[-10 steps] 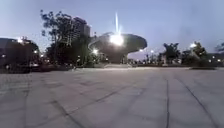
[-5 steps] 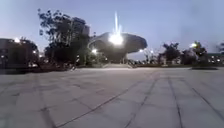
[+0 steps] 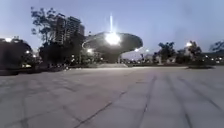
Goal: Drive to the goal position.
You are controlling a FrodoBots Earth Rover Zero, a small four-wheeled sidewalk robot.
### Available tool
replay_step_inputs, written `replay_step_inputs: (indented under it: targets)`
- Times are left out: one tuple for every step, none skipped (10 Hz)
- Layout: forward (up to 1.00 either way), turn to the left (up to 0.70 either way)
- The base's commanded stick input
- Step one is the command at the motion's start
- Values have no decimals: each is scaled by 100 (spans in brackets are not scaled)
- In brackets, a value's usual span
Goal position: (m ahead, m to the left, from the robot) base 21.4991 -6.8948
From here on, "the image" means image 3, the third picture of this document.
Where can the disc-shaped canopy building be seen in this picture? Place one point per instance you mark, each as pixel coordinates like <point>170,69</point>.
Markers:
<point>110,46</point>

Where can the grey stone paved plaza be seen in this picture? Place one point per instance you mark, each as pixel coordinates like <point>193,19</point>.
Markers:
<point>110,100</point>

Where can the tall tower building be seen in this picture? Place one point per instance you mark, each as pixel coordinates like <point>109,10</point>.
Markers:
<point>68,28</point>

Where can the tall dark tree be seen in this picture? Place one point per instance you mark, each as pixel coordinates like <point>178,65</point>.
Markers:
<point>50,36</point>

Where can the low dark planter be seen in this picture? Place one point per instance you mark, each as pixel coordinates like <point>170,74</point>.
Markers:
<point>200,66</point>

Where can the dark domed building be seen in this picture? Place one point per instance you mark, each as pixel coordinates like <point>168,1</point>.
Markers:
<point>13,53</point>

